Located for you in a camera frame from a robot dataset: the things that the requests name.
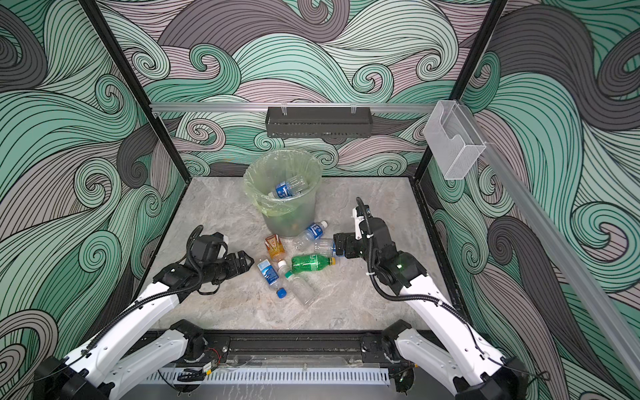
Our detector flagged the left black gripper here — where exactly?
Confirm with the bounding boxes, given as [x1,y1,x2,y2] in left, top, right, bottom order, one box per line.
[202,249,255,285]

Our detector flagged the blue label bottle white cap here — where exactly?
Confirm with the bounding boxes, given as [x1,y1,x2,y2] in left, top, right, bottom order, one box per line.
[313,238,336,258]

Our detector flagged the blue label bottle front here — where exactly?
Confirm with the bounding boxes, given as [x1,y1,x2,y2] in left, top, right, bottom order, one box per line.
[268,175,308,199]

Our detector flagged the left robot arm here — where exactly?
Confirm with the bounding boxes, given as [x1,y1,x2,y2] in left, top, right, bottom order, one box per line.
[31,227,255,399]

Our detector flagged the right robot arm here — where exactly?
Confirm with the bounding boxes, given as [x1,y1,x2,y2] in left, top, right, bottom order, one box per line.
[333,217,528,399]

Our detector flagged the blue label bottle near bin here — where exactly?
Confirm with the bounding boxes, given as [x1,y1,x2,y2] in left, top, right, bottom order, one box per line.
[293,221,328,251]

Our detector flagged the grey bin with green liner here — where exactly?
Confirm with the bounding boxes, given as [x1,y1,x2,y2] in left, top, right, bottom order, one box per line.
[243,149,323,238]

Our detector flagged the green soda bottle centre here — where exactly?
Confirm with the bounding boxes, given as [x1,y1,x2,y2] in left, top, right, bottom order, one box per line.
[285,253,336,279]

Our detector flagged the orange juice bottle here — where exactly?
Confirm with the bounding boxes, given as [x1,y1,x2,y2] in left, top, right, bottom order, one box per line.
[264,234,286,263]

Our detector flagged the clear empty bottle white cap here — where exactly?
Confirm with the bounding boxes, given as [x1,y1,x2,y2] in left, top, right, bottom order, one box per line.
[278,260,317,306]

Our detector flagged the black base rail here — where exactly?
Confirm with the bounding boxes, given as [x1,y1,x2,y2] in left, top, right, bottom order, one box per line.
[176,328,406,366]

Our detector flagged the clear plastic wall holder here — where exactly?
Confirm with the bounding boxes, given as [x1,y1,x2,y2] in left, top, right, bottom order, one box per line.
[423,100,486,181]

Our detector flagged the white slotted cable duct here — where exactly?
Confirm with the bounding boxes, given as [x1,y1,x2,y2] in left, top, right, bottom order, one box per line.
[143,367,391,386]

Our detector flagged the black wall tray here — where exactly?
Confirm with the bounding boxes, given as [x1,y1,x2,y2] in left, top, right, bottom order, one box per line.
[265,108,373,139]

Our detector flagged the aluminium rail back wall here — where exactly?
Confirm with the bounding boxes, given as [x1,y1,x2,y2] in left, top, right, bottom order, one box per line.
[149,101,436,114]

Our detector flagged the aluminium rail wall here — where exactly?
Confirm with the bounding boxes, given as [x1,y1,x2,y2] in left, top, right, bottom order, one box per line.
[458,103,639,384]
[149,101,436,114]

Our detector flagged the aluminium rail right wall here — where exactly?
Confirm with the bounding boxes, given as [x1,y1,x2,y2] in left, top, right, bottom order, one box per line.
[458,103,639,384]

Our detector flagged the black frame post left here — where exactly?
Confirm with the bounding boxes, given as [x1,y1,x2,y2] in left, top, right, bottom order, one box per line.
[78,0,192,183]

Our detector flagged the black frame post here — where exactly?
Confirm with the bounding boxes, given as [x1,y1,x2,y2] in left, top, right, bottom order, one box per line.
[78,0,192,183]
[414,1,508,182]

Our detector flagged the black frame post right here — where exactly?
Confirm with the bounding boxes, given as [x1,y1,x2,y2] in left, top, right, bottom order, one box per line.
[414,1,508,182]

